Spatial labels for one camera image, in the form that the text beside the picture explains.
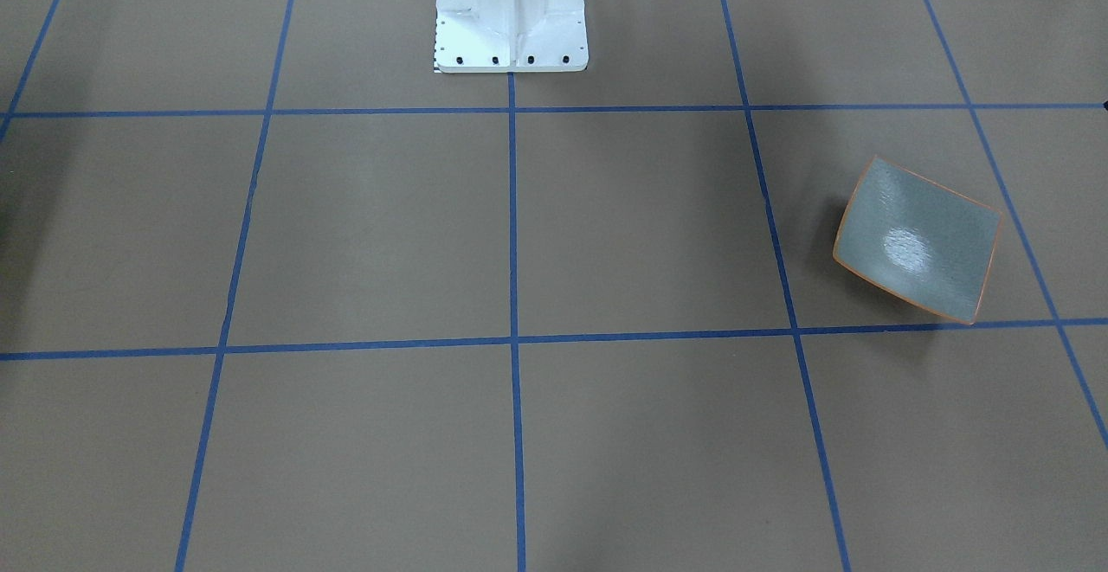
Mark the grey square plate orange rim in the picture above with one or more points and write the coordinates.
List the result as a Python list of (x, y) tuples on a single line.
[(918, 240)]

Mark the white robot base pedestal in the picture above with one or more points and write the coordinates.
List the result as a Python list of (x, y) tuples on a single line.
[(510, 36)]

